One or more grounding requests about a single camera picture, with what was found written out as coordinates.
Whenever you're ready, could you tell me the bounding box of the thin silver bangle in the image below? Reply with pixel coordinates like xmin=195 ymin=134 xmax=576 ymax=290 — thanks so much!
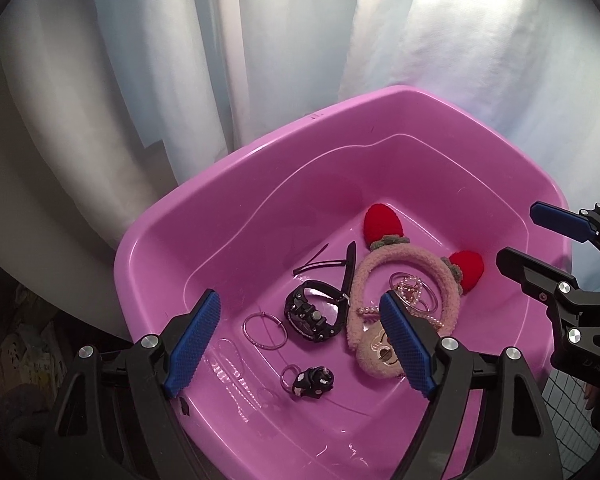
xmin=242 ymin=312 xmax=288 ymax=350

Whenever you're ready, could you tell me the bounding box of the beige fluffy hair clip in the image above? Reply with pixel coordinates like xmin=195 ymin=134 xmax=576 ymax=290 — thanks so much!
xmin=355 ymin=320 xmax=411 ymax=380

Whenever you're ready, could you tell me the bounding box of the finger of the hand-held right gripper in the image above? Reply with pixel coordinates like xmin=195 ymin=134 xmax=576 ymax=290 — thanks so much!
xmin=529 ymin=201 xmax=600 ymax=246
xmin=496 ymin=246 xmax=600 ymax=311

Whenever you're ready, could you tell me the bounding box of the black checked white tablecloth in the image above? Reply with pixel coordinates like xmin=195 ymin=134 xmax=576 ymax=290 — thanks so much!
xmin=540 ymin=375 xmax=600 ymax=461

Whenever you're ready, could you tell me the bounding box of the person's right hand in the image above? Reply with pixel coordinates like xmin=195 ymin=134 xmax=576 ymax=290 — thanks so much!
xmin=581 ymin=382 xmax=600 ymax=413

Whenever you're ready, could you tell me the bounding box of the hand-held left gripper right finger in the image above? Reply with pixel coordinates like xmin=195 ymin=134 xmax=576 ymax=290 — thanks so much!
xmin=378 ymin=291 xmax=563 ymax=480

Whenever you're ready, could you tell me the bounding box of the large silver bangle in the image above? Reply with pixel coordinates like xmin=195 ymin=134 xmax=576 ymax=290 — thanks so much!
xmin=405 ymin=280 xmax=440 ymax=313

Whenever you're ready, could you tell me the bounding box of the black wristwatch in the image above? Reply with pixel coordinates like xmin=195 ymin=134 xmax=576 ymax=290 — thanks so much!
xmin=284 ymin=280 xmax=348 ymax=345

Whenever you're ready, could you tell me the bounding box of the medium silver bangle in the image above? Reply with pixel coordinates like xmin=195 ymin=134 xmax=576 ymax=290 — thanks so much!
xmin=389 ymin=272 xmax=423 ymax=295

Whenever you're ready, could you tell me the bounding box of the white curtain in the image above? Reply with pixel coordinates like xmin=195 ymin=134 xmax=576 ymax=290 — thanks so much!
xmin=0 ymin=0 xmax=600 ymax=291

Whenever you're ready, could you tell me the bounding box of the pink plastic basin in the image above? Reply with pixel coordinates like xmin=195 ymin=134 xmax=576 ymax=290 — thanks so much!
xmin=113 ymin=85 xmax=573 ymax=480

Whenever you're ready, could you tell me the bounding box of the pink plush strawberry headband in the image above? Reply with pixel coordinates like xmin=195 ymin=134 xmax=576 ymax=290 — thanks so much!
xmin=346 ymin=203 xmax=485 ymax=351

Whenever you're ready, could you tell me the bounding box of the black hairpin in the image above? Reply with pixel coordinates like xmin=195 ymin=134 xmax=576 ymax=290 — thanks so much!
xmin=292 ymin=243 xmax=348 ymax=276

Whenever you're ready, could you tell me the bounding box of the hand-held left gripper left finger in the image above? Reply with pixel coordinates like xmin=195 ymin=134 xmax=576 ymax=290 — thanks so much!
xmin=37 ymin=289 xmax=222 ymax=480

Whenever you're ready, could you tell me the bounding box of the pearl hair claw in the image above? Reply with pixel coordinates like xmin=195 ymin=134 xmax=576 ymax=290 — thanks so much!
xmin=357 ymin=275 xmax=443 ymax=333

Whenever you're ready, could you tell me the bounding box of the black flower hair tie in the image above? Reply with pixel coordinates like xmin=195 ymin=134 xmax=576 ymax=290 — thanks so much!
xmin=280 ymin=364 xmax=337 ymax=401

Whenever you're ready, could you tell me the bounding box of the patterned cloth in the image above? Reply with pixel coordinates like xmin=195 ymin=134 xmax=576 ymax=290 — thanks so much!
xmin=0 ymin=285 xmax=71 ymax=411

